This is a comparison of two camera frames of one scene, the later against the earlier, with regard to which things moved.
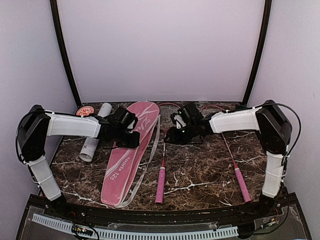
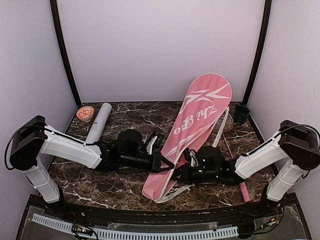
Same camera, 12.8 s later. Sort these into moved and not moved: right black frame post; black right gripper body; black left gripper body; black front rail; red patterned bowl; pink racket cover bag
Moved: black left gripper body; pink racket cover bag; black right gripper body
Not moved: right black frame post; red patterned bowl; black front rail
